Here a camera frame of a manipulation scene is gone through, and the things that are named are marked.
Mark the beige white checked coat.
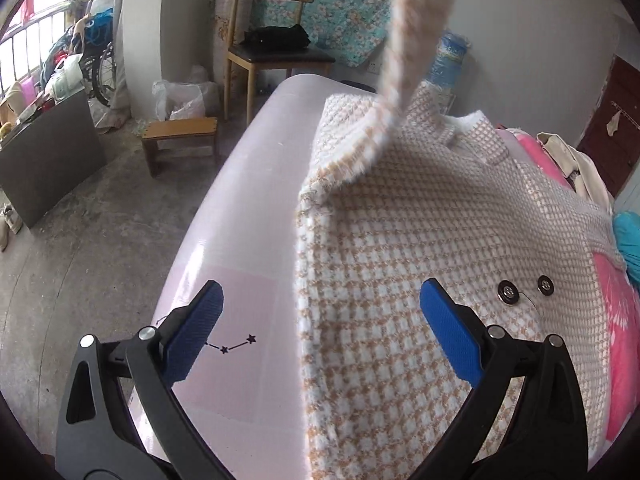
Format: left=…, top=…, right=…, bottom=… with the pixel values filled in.
left=295, top=0, right=626, bottom=480

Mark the wooden chair with dark seat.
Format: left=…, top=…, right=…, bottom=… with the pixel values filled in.
left=223, top=0, right=336, bottom=126

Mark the pink floral blanket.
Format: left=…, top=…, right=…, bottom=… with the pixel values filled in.
left=495, top=127, right=640, bottom=441

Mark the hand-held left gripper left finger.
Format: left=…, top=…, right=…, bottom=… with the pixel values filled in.
left=55, top=279, right=236, bottom=480

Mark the wheelchair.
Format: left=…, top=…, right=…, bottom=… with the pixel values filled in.
left=77, top=12, right=118, bottom=107

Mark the teal floral wall cloth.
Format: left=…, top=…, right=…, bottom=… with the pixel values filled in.
left=215, top=0, right=396, bottom=67

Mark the blue water bottle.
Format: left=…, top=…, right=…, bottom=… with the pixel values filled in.
left=431, top=30, right=471, bottom=88

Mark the window railing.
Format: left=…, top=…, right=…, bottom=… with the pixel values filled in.
left=0, top=0, right=68, bottom=101

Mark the clear plastic bag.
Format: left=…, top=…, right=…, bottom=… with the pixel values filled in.
left=152, top=66, right=221, bottom=122

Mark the dark grey board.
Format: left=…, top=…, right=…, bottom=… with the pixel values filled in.
left=0, top=87, right=107, bottom=229

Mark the dark red wooden door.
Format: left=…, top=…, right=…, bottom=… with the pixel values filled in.
left=575, top=55, right=640, bottom=198

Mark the pink printed bed sheet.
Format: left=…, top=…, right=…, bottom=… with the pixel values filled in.
left=125, top=74, right=613, bottom=480

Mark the small wooden stool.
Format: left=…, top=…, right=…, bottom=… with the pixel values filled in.
left=141, top=117, right=221, bottom=177

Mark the beige garment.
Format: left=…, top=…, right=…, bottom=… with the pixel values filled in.
left=537, top=132, right=615, bottom=216

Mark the black bag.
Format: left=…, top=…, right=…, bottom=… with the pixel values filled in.
left=239, top=24, right=312, bottom=52

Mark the floral wrapped board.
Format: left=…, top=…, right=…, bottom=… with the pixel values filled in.
left=215, top=0, right=254, bottom=81

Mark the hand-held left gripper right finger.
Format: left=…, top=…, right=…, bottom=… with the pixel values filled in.
left=410, top=277, right=589, bottom=480

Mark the pair of light shoes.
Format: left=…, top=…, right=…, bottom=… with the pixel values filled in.
left=0, top=204, right=24, bottom=252

